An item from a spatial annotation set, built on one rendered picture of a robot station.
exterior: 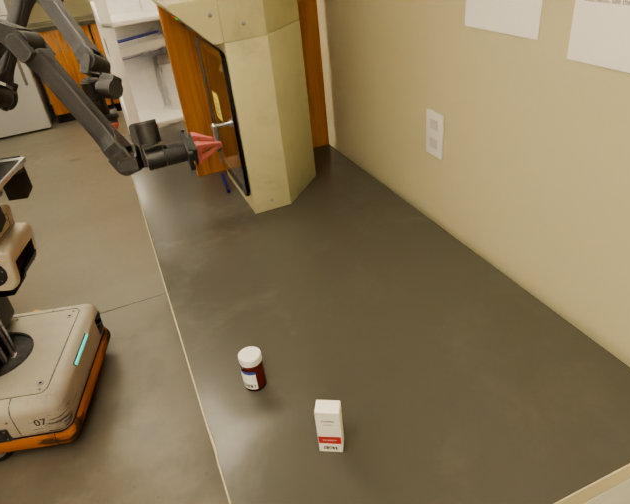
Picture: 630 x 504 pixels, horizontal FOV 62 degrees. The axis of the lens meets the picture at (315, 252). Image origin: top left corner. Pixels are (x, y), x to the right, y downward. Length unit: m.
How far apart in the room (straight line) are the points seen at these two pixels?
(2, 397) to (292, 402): 1.52
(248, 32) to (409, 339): 0.82
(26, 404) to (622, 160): 1.99
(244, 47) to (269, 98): 0.14
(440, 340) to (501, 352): 0.11
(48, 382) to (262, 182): 1.20
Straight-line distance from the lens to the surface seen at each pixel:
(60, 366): 2.30
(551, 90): 1.05
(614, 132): 0.98
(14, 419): 2.26
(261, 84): 1.41
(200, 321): 1.16
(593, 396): 1.00
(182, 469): 2.12
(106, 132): 1.50
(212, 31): 1.36
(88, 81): 1.79
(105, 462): 2.26
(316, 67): 1.87
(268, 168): 1.48
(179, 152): 1.46
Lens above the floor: 1.64
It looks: 33 degrees down
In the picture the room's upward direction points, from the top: 7 degrees counter-clockwise
